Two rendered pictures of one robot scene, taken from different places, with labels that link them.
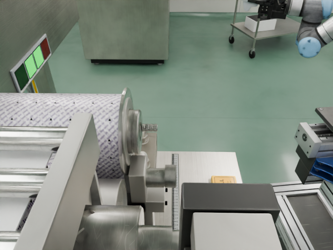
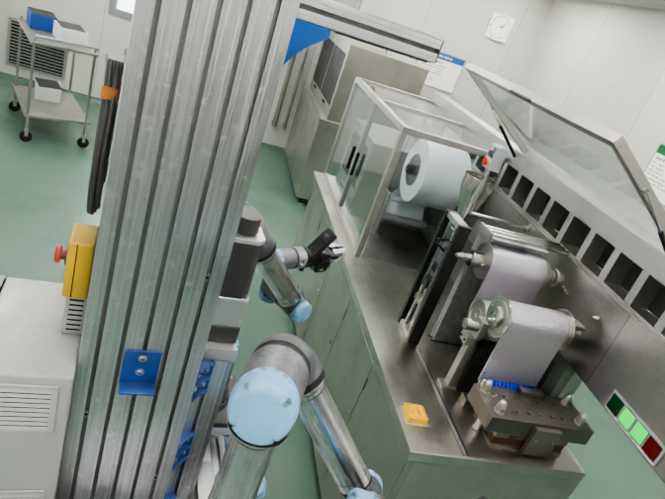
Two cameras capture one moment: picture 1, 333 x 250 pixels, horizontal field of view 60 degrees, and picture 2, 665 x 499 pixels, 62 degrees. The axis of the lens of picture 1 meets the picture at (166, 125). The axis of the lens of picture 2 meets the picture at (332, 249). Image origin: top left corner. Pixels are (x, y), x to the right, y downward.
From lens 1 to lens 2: 2.19 m
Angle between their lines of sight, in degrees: 115
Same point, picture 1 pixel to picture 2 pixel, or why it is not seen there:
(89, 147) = (488, 234)
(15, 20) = (651, 389)
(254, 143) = not seen: outside the picture
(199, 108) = not seen: outside the picture
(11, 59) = (623, 390)
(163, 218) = (449, 403)
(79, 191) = (484, 231)
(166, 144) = not seen: outside the picture
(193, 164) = (445, 442)
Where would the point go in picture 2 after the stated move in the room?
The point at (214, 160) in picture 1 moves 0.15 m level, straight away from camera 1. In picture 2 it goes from (427, 444) to (432, 481)
